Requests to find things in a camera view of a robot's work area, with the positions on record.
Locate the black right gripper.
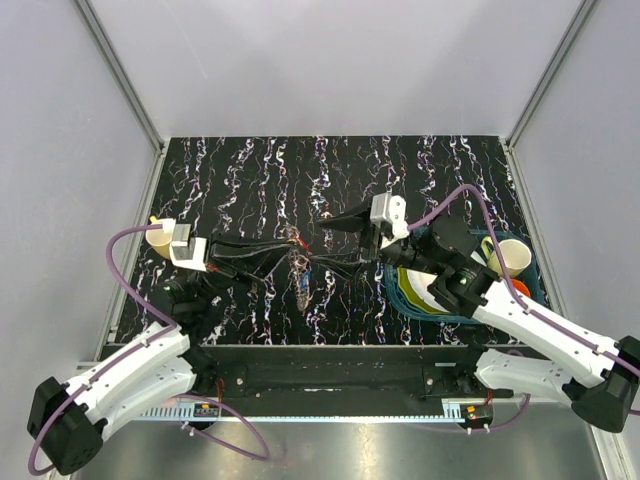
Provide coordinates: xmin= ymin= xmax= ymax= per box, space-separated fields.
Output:
xmin=308 ymin=195 xmax=444 ymax=282

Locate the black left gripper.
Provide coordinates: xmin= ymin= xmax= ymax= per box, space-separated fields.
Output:
xmin=190 ymin=229 xmax=295 ymax=307

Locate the blue plastic key tag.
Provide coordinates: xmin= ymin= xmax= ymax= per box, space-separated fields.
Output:
xmin=298 ymin=271 xmax=312 ymax=290

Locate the red plastic key tag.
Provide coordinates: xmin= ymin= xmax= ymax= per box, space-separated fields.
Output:
xmin=297 ymin=237 xmax=311 ymax=254

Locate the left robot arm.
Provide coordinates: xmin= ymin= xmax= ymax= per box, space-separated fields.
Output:
xmin=27 ymin=219 xmax=296 ymax=476

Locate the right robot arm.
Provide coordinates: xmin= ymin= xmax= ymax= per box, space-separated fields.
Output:
xmin=317 ymin=194 xmax=639 ymax=433

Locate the yellow-green plate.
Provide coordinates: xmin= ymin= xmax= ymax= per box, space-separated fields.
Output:
xmin=397 ymin=268 xmax=429 ymax=311

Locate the white plate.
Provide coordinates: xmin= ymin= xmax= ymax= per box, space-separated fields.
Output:
xmin=407 ymin=270 xmax=452 ymax=316

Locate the yellow mug on table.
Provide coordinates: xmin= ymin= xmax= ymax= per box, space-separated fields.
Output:
xmin=145 ymin=216 xmax=176 ymax=260

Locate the cream mug in basket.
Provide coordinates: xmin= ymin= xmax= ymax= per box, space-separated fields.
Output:
xmin=480 ymin=236 xmax=533 ymax=279

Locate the orange cup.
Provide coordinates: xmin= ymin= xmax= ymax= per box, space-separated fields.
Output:
xmin=512 ymin=279 xmax=531 ymax=298

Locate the teal plastic dish basket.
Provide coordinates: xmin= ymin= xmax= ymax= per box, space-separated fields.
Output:
xmin=384 ymin=231 xmax=546 ymax=325

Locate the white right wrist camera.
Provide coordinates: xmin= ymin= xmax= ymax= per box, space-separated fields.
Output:
xmin=370 ymin=193 xmax=409 ymax=240

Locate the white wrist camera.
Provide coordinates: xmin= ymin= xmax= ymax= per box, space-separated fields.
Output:
xmin=370 ymin=193 xmax=409 ymax=240
xmin=169 ymin=223 xmax=207 ymax=272

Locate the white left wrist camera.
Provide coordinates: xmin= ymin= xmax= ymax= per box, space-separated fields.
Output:
xmin=169 ymin=223 xmax=207 ymax=272

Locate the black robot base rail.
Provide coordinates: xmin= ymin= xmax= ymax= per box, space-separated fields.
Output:
xmin=139 ymin=343 xmax=561 ymax=406

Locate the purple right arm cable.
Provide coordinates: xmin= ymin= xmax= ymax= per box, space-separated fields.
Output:
xmin=407 ymin=184 xmax=640 ymax=434

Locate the left aluminium frame post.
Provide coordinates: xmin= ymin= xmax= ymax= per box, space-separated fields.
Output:
xmin=71 ymin=0 xmax=165 ymax=153

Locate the aluminium frame post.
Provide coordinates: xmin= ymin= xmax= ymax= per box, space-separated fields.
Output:
xmin=71 ymin=0 xmax=165 ymax=153
xmin=504 ymin=0 xmax=601 ymax=151

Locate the right aluminium frame post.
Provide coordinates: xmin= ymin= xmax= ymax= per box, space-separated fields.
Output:
xmin=504 ymin=0 xmax=601 ymax=151

